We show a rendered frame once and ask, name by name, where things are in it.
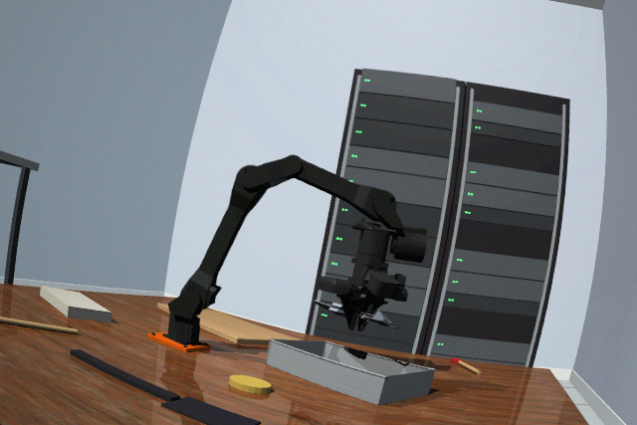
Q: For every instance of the yellow flat disc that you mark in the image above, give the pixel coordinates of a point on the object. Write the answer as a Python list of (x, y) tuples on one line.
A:
[(250, 384)]

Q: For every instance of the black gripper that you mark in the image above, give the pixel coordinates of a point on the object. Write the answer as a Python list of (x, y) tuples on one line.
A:
[(350, 294)]

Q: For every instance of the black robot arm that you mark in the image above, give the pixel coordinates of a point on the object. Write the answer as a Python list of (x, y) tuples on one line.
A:
[(251, 183)]

